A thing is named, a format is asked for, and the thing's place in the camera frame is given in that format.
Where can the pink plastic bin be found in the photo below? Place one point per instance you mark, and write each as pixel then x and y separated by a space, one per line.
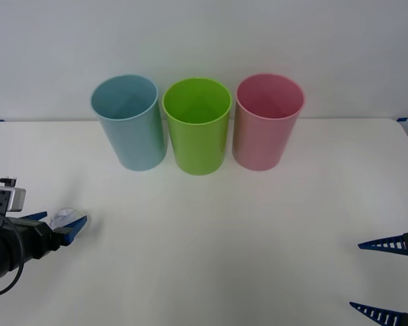
pixel 262 142

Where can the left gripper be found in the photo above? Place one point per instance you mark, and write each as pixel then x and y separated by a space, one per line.
pixel 35 239

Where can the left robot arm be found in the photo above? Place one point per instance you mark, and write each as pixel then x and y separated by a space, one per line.
pixel 0 253

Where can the green plastic bin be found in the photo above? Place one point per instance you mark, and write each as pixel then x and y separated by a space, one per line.
pixel 199 149

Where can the white paper ball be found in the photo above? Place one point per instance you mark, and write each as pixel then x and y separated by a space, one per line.
pixel 63 217

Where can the pale blue plastic bin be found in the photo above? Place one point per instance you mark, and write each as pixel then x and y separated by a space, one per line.
pixel 136 142

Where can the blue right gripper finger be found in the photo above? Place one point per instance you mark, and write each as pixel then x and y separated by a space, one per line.
pixel 391 243
pixel 377 311

